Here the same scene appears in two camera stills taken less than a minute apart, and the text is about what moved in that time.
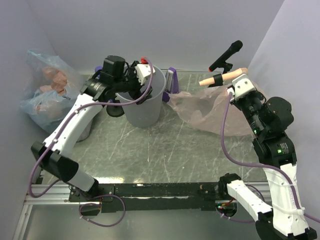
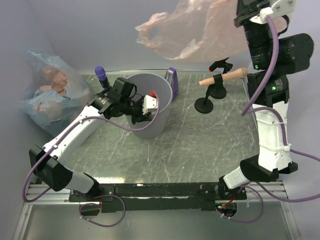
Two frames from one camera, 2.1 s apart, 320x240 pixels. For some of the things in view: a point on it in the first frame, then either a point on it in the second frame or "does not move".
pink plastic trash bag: (205, 108) to (194, 29)
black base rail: (151, 196) does not move
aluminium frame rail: (58, 195) does not move
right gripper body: (249, 105) to (242, 18)
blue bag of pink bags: (50, 86) does not move
